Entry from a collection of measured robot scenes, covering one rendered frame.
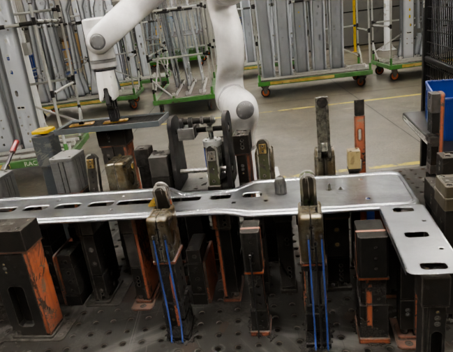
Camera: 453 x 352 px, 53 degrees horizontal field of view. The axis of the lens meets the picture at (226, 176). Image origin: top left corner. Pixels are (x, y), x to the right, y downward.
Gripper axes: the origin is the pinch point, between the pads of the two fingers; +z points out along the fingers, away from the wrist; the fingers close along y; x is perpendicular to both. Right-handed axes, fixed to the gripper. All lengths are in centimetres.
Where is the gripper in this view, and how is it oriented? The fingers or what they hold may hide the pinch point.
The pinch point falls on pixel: (114, 114)
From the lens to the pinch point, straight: 163.2
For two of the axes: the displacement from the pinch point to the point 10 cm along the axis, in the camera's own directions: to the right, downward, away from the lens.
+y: 0.3, 3.4, -9.4
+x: 9.9, -1.2, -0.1
